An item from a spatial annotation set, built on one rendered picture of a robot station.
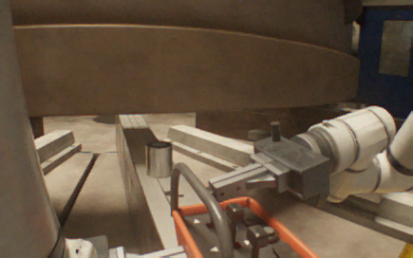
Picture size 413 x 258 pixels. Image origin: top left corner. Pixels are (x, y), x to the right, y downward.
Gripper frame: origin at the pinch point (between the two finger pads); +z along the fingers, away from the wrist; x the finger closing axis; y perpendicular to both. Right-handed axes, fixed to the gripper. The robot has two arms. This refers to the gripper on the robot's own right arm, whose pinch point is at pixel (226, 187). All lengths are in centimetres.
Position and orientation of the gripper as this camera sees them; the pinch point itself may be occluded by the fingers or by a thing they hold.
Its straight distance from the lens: 39.4
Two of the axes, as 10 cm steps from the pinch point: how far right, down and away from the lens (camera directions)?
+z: -9.2, 2.5, -2.9
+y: -1.6, -9.4, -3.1
